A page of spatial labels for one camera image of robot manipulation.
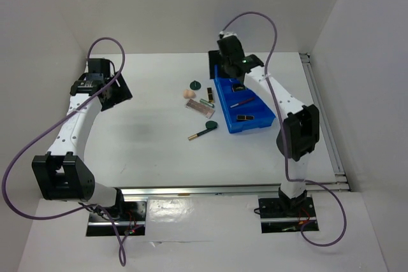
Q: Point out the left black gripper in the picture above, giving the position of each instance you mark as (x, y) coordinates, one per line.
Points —
(122, 93)

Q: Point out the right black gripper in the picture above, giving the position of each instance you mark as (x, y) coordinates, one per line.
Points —
(214, 58)

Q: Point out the black gold compact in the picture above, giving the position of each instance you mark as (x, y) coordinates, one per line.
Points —
(238, 87)

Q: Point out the dark green powder puff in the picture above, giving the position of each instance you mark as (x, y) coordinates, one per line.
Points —
(195, 85)

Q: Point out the peach makeup sponge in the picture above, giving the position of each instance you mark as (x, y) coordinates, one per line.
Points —
(189, 94)

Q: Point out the green gold mascara pen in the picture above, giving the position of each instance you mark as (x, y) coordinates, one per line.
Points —
(198, 134)

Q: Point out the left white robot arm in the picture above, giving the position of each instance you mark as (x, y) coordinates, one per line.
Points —
(61, 173)

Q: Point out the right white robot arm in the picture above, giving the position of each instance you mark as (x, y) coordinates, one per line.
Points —
(299, 124)

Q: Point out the black gold lipstick upright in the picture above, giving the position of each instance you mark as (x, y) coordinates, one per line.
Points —
(210, 95)

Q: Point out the green small tube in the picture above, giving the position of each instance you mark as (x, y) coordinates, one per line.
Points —
(207, 103)

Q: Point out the blue plastic organizer bin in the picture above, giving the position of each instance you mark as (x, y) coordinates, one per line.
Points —
(264, 116)

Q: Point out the clear eyeshadow palette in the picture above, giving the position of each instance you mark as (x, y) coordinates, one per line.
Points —
(200, 108)

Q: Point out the right side aluminium rail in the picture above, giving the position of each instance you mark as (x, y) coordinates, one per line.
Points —
(327, 135)

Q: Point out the aluminium rail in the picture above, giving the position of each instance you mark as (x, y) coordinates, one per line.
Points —
(199, 191)
(327, 135)

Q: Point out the front aluminium rail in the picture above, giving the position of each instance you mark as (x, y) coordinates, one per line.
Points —
(199, 191)

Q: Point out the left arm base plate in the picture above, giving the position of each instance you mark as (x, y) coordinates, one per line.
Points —
(129, 220)

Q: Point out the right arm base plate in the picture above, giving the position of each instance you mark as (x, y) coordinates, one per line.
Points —
(274, 219)

